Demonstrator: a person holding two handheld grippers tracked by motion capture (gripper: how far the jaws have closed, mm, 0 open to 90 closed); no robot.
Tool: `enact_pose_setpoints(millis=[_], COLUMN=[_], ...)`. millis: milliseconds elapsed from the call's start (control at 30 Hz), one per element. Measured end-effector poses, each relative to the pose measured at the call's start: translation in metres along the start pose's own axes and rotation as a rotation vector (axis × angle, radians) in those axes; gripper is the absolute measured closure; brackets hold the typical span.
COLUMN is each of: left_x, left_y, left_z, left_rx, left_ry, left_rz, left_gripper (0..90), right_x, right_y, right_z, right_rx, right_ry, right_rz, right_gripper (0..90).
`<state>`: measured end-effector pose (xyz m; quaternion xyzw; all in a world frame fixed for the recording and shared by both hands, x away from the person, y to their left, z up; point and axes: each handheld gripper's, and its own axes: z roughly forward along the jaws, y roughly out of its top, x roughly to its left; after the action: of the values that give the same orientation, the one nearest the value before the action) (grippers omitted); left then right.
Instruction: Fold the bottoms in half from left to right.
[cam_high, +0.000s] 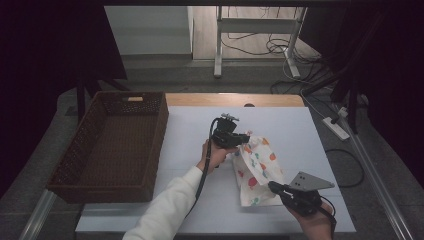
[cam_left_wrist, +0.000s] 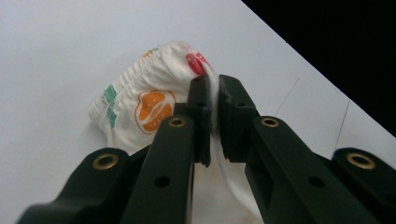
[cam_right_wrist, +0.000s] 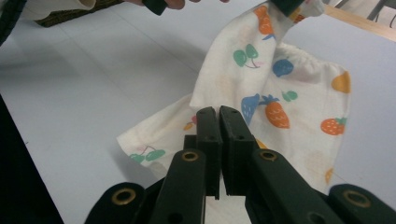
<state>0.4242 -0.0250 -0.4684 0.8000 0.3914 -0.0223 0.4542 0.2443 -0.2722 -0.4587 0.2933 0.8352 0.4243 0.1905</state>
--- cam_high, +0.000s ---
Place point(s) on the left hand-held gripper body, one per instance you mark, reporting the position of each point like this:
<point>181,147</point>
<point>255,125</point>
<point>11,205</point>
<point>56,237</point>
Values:
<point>224,133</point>

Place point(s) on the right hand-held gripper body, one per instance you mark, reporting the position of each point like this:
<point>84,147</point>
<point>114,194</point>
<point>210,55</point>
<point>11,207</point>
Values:
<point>306,196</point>

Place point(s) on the white fruit-print pants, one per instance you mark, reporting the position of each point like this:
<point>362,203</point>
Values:
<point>256,173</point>

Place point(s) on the brown wicker basket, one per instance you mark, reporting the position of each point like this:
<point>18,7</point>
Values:
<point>110,150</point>

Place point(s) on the person's right hand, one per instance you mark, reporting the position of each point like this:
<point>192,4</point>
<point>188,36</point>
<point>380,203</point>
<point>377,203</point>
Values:
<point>316,221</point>

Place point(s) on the person's left hand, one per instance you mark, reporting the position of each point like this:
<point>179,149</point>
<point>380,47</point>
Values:
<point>211,158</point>

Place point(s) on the white table cover sheet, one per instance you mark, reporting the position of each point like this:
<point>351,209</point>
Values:
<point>283,123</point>

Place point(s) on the white power strip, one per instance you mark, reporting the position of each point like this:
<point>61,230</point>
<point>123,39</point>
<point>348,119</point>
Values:
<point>336,128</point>

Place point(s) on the black metal stand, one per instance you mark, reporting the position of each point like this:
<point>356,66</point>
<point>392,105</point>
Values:
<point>353,106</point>
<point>80,100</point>

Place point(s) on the dark curtain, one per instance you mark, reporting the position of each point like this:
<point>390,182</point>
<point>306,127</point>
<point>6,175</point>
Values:
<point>33,66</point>
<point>393,66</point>

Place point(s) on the aluminium frame rail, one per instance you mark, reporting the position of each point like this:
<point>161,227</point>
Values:
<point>386,196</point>
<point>38,213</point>

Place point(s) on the white metal desk frame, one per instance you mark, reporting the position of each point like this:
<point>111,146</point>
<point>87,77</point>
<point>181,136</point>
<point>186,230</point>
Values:
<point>218,50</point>

